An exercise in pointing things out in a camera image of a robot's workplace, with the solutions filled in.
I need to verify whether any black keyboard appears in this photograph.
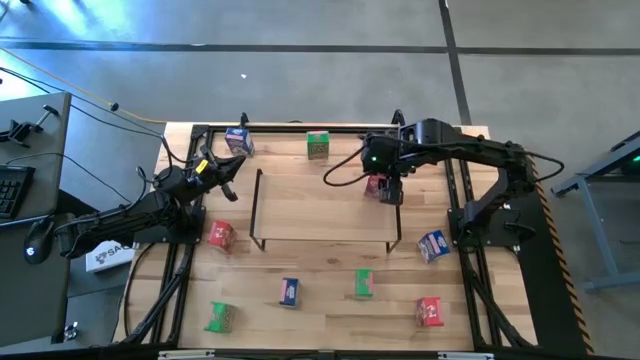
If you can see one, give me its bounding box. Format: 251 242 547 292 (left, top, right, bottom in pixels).
0 164 36 220

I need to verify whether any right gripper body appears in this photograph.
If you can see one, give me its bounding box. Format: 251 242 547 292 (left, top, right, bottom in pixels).
360 133 417 178

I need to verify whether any black aluminium rig frame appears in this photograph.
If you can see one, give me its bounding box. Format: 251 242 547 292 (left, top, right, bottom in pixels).
113 122 539 351

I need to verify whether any dark grey side desk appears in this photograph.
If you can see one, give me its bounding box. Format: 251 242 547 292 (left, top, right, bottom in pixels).
0 91 169 349

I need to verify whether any blue Frosted Flakes cereal box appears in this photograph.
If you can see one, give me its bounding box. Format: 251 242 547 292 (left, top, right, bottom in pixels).
224 127 256 158
278 277 301 309
417 229 452 265

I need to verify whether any grey blue table frame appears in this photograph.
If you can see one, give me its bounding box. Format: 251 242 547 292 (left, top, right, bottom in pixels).
549 129 640 291

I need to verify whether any black computer mouse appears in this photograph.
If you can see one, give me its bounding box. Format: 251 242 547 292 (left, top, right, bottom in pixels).
23 218 55 265

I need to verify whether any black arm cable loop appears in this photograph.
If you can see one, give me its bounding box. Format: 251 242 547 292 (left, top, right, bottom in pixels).
524 151 566 184
323 147 374 188

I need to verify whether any wooden shelf with black legs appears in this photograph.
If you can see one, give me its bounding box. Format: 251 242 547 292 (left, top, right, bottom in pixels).
248 168 403 255

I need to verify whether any black floor cable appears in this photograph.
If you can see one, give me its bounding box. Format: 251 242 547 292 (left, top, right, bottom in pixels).
0 64 174 166

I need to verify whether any white metal bracket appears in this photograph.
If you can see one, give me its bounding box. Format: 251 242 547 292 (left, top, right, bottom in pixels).
438 351 494 360
158 349 216 360

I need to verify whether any black desk clamp mount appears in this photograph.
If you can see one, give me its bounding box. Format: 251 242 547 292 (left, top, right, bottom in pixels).
0 103 60 149

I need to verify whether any yellow floor cable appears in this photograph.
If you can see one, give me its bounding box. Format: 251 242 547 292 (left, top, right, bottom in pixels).
0 46 169 125

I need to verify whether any white printed cardboard box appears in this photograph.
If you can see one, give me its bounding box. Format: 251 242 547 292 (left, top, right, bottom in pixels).
84 239 137 274

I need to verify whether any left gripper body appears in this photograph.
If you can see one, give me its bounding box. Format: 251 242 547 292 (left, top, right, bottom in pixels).
184 157 230 197

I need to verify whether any yellow black hazard tape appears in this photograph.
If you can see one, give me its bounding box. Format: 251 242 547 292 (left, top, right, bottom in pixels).
528 162 596 355

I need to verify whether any red Froot Loops cereal box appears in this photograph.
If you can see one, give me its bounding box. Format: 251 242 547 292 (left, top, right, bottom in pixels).
363 174 387 200
415 296 445 328
207 220 238 255

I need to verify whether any green Apple Jacks cereal box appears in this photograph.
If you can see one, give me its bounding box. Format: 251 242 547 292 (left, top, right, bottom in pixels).
203 301 238 335
306 130 331 161
354 268 375 301

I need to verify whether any black rig base platform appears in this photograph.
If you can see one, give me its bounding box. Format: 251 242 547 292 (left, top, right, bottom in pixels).
514 164 594 357

